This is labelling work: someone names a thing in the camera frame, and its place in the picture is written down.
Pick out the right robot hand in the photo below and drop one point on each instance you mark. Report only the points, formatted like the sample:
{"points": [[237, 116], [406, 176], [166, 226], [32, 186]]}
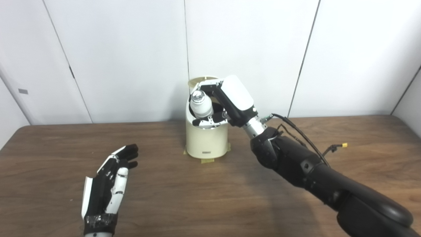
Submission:
{"points": [[236, 97]]}

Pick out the cream round bin lid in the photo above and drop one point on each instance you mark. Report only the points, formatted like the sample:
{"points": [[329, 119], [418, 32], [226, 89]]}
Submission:
{"points": [[197, 80]]}

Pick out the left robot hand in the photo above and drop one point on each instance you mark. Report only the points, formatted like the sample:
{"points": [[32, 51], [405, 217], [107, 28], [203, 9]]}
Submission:
{"points": [[100, 194]]}

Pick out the small grey wall label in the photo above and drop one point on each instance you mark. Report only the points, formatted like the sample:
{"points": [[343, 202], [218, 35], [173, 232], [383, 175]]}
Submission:
{"points": [[23, 91]]}

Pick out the small white plastic bottle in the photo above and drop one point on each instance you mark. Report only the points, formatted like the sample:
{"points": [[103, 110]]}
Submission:
{"points": [[202, 107]]}

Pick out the cream-colored bin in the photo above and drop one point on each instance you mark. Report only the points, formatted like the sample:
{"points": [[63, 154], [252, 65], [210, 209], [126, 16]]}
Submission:
{"points": [[205, 141]]}

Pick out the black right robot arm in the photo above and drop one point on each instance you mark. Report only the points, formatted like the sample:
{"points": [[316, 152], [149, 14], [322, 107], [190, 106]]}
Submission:
{"points": [[312, 171]]}

